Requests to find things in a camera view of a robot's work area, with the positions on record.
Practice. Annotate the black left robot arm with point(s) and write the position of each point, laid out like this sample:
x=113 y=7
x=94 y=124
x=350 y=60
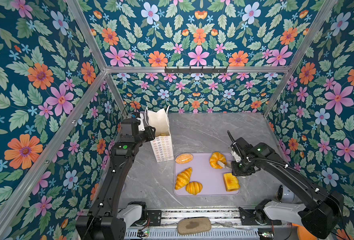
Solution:
x=104 y=221

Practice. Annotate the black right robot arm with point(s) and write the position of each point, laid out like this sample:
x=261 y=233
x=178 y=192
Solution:
x=319 y=210

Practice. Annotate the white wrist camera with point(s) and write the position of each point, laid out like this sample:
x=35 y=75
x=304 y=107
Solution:
x=236 y=157
x=140 y=117

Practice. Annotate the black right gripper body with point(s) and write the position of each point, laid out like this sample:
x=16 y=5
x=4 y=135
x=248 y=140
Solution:
x=240 y=168

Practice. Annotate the ring shaped golden bread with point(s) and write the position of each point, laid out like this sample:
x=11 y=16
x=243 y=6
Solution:
x=217 y=156

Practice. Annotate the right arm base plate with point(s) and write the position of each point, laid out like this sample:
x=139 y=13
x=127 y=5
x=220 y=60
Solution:
x=251 y=217

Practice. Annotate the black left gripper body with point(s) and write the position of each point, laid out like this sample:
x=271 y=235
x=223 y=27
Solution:
x=148 y=134

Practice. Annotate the lilac silicone mat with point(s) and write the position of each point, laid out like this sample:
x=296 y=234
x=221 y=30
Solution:
x=212 y=179

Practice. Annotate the golden croissant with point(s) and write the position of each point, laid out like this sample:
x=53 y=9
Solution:
x=183 y=178

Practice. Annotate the white handled tongs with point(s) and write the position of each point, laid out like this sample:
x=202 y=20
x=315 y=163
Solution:
x=223 y=165

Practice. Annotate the black hook rail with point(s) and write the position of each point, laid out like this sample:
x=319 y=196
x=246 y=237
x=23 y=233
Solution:
x=196 y=70

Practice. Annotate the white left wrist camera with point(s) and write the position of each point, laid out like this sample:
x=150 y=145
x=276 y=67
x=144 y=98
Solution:
x=140 y=117

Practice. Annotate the round sesame bun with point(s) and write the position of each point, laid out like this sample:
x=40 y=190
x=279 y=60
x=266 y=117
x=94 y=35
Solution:
x=184 y=158

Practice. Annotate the brown stone-like sponge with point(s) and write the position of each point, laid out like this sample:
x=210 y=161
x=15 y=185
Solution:
x=194 y=226

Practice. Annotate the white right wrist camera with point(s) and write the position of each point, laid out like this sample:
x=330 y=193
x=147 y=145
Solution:
x=236 y=157

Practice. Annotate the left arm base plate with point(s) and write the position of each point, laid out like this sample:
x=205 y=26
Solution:
x=147 y=218

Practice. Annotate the square toast slice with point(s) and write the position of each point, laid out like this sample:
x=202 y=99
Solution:
x=231 y=182

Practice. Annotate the small ridged shell bread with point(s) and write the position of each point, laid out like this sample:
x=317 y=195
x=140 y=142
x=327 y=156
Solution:
x=194 y=188

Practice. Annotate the white patterned paper bag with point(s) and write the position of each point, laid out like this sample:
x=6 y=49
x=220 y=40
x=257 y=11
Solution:
x=162 y=144

